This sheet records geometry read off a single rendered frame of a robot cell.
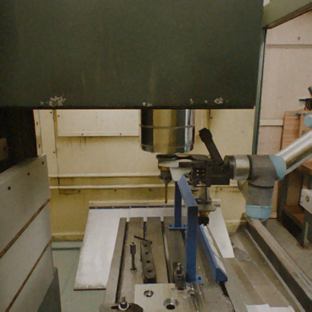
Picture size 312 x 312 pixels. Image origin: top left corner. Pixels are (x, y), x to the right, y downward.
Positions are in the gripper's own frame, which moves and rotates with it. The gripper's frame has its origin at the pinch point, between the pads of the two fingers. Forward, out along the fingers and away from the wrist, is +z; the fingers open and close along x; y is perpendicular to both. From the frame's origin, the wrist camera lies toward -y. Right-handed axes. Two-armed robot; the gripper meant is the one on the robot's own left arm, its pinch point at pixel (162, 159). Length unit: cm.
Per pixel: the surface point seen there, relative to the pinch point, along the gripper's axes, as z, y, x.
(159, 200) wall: -5, 55, 100
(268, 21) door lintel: -64, -58, 91
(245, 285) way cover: -43, 70, 35
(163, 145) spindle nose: 0.3, -5.7, -7.9
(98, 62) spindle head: 15.8, -25.4, -12.5
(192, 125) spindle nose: -7.4, -10.6, -4.5
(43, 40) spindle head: 27.5, -29.6, -12.6
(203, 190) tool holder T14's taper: -17.6, 17.8, 22.4
